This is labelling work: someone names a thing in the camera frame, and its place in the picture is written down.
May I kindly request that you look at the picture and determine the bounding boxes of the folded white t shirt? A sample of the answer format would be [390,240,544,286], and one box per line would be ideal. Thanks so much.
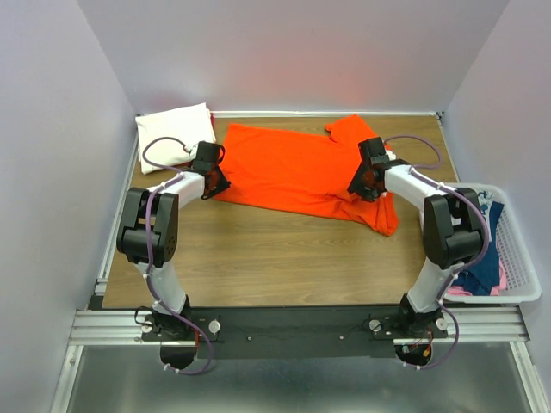
[135,102,213,175]

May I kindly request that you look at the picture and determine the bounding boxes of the orange t shirt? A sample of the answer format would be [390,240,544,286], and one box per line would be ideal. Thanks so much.
[215,115,399,236]

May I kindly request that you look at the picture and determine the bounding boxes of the navy patterned t shirt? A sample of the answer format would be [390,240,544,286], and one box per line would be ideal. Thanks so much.
[453,190,504,292]

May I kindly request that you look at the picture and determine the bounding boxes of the white plastic basket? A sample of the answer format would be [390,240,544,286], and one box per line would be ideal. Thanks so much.
[443,183,541,305]

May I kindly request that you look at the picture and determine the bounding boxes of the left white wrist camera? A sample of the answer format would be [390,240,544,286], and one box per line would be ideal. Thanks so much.
[183,143,199,157]

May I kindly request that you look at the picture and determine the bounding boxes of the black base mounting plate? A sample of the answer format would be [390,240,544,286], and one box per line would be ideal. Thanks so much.
[133,305,449,371]

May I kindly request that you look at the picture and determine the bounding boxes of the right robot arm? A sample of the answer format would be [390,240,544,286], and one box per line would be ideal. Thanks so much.
[348,138,490,337]

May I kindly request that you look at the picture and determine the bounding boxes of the pink t shirt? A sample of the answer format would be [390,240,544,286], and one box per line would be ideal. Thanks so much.
[447,262,507,296]

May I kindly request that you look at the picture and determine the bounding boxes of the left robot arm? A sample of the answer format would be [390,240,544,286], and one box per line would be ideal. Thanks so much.
[116,137,231,340]

